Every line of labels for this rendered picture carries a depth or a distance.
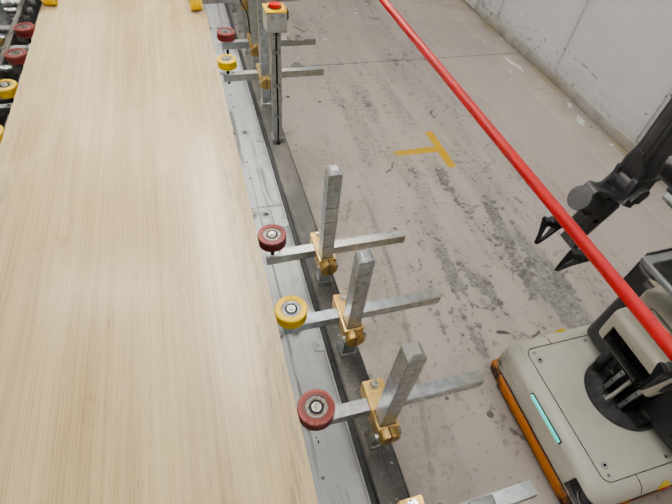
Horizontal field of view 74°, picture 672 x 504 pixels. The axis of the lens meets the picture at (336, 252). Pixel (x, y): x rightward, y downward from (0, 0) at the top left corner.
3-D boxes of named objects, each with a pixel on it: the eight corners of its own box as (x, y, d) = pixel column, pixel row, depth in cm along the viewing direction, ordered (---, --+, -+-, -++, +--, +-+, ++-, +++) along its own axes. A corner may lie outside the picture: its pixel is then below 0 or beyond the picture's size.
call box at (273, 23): (283, 25, 155) (282, 1, 149) (287, 35, 151) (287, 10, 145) (262, 26, 154) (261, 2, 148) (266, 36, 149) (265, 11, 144)
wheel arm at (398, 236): (400, 236, 145) (402, 227, 141) (403, 244, 143) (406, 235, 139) (265, 258, 134) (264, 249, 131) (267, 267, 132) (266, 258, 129)
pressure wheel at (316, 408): (309, 450, 99) (311, 432, 90) (289, 420, 103) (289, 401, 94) (338, 429, 102) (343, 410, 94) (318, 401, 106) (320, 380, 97)
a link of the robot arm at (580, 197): (653, 192, 99) (627, 167, 104) (627, 181, 93) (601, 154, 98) (607, 229, 106) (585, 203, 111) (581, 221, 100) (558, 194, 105)
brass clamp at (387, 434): (381, 385, 109) (384, 376, 105) (401, 440, 101) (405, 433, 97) (356, 391, 108) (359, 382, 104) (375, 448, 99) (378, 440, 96)
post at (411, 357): (378, 433, 114) (420, 338, 77) (382, 447, 111) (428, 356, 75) (365, 436, 113) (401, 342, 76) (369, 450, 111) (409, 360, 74)
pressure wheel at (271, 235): (275, 274, 129) (274, 248, 121) (253, 261, 132) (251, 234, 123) (291, 256, 134) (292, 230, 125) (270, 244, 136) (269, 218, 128)
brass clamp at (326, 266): (326, 240, 141) (327, 229, 137) (338, 274, 133) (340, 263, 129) (307, 243, 140) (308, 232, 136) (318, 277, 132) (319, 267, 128)
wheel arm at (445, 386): (473, 375, 113) (479, 367, 109) (479, 388, 110) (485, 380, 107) (304, 418, 102) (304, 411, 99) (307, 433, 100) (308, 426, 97)
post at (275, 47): (281, 136, 188) (280, 25, 154) (284, 143, 185) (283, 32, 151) (271, 137, 187) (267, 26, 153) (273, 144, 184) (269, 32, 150)
